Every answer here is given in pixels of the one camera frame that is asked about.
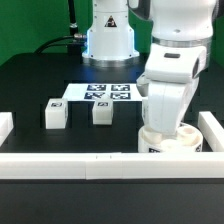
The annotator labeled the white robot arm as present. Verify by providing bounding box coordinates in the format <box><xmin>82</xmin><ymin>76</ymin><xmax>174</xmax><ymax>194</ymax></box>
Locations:
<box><xmin>83</xmin><ymin>0</ymin><xmax>221</xmax><ymax>134</ymax></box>

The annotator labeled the white marker sheet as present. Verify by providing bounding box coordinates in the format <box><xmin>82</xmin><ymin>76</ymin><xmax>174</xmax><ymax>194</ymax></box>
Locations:
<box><xmin>63</xmin><ymin>83</ymin><xmax>142</xmax><ymax>101</ymax></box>

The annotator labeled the white front fence bar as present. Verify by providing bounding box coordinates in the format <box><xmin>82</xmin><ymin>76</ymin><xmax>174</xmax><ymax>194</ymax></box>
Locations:
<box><xmin>0</xmin><ymin>152</ymin><xmax>224</xmax><ymax>180</ymax></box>

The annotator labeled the white left fence bar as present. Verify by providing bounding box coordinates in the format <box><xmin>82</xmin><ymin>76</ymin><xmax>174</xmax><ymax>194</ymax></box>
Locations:
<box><xmin>0</xmin><ymin>112</ymin><xmax>14</xmax><ymax>147</ymax></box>

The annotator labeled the black cable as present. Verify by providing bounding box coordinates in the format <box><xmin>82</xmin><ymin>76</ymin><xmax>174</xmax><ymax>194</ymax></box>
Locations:
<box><xmin>34</xmin><ymin>33</ymin><xmax>88</xmax><ymax>55</ymax></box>

